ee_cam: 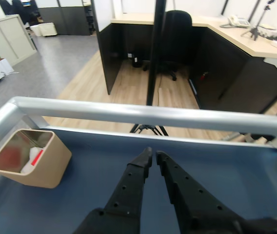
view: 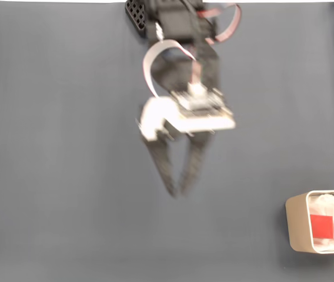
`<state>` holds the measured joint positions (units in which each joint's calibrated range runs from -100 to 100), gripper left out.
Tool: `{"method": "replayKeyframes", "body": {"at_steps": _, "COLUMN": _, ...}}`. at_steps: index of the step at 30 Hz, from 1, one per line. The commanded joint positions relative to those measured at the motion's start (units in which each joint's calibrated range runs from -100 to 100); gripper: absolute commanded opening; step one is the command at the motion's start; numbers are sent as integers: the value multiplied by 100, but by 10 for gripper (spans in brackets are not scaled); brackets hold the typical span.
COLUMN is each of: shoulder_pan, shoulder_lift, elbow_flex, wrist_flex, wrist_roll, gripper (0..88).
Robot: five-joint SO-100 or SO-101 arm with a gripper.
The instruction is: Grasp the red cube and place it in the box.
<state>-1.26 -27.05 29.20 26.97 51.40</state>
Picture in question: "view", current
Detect red cube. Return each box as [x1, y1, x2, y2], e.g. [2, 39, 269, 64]
[310, 214, 334, 239]

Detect white printed camera mount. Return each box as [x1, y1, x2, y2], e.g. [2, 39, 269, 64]
[139, 96, 237, 140]

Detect white cable tie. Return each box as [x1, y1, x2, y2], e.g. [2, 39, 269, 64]
[154, 22, 164, 41]

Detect red white servo cable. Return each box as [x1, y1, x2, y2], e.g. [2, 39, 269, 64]
[198, 2, 243, 45]
[142, 39, 199, 98]

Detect beige rounded box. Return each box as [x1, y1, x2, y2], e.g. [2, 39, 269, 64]
[285, 189, 334, 254]

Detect black camera cable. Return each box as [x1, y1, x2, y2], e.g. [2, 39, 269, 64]
[181, 0, 208, 89]

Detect camera circuit board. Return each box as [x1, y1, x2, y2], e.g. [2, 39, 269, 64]
[169, 88, 234, 118]

